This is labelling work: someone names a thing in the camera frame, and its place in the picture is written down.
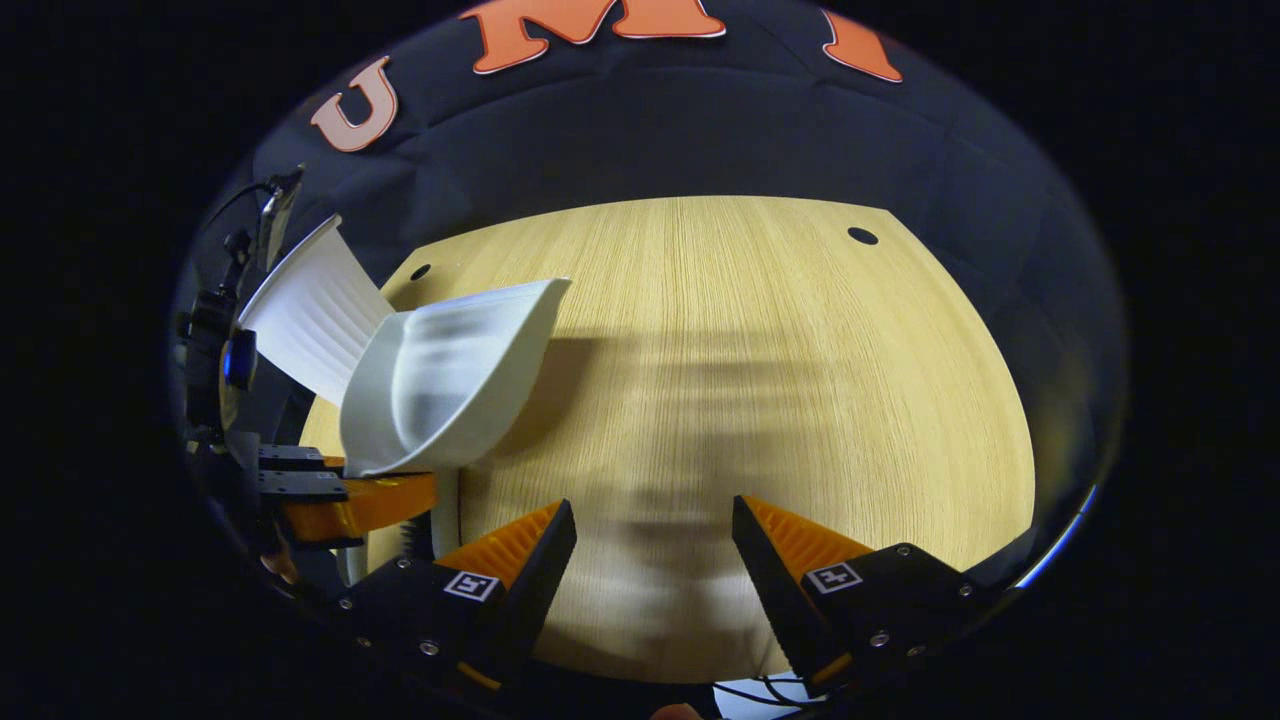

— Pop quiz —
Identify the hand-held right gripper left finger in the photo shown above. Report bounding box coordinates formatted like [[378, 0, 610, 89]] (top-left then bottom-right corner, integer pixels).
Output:
[[333, 498, 580, 698]]

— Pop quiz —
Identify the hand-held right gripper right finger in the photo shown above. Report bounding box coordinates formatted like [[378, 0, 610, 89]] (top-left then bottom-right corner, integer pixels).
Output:
[[731, 493, 1003, 703]]

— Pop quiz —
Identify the black cable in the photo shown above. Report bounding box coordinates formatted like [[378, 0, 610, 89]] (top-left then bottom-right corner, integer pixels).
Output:
[[713, 677, 833, 708]]

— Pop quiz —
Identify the grey plastic dustpan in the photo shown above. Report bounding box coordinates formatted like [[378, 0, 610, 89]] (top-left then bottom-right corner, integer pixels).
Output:
[[339, 277, 574, 480]]

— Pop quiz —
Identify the white ribbed garbage bin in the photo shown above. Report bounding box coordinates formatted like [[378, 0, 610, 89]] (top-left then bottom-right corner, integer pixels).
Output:
[[236, 214, 397, 407]]

